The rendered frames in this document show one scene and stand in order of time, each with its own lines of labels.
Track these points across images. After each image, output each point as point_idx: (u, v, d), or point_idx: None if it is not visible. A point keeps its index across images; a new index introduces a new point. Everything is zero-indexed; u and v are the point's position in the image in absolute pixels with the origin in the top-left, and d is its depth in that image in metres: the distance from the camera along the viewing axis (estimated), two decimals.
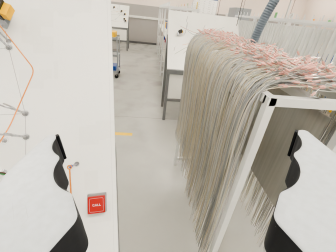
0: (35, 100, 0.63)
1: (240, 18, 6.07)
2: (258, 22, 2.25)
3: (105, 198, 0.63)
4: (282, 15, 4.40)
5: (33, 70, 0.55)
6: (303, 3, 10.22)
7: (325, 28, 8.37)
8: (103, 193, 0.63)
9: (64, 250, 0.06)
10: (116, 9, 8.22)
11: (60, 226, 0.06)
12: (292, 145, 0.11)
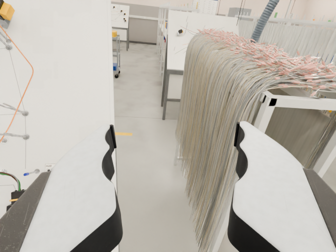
0: (35, 100, 0.63)
1: (240, 18, 6.07)
2: (258, 22, 2.25)
3: None
4: (282, 15, 4.40)
5: (33, 70, 0.55)
6: (303, 3, 10.22)
7: (325, 28, 8.37)
8: None
9: (99, 238, 0.06)
10: (116, 9, 8.22)
11: (99, 214, 0.06)
12: (237, 136, 0.12)
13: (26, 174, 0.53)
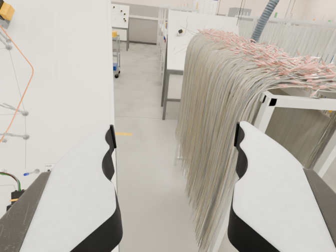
0: (35, 100, 0.63)
1: (240, 18, 6.07)
2: (258, 22, 2.25)
3: None
4: (282, 15, 4.40)
5: (33, 70, 0.55)
6: (303, 3, 10.22)
7: (325, 28, 8.37)
8: None
9: (99, 238, 0.06)
10: (116, 9, 8.22)
11: (99, 214, 0.06)
12: (237, 136, 0.12)
13: (26, 174, 0.53)
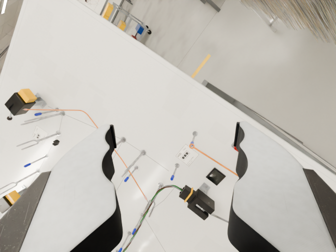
0: (116, 125, 0.60)
1: None
2: None
3: None
4: None
5: (84, 111, 0.50)
6: None
7: None
8: None
9: (99, 238, 0.06)
10: None
11: (99, 214, 0.06)
12: (237, 136, 0.12)
13: (172, 178, 0.51)
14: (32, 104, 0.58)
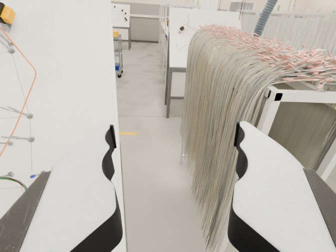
0: (39, 103, 0.63)
1: (242, 12, 5.99)
2: (260, 15, 2.21)
3: None
4: (285, 8, 4.32)
5: (36, 73, 0.55)
6: None
7: (330, 19, 8.18)
8: None
9: (99, 238, 0.06)
10: (117, 8, 8.21)
11: (99, 214, 0.06)
12: (237, 136, 0.12)
13: (32, 176, 0.53)
14: (1, 21, 0.58)
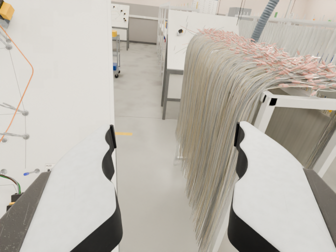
0: (35, 100, 0.63)
1: (240, 17, 6.07)
2: (258, 21, 2.25)
3: None
4: (282, 15, 4.40)
5: (33, 70, 0.55)
6: (303, 3, 10.22)
7: (325, 28, 8.36)
8: None
9: (99, 238, 0.06)
10: (116, 8, 8.21)
11: (99, 214, 0.06)
12: (237, 136, 0.12)
13: (26, 173, 0.53)
14: None
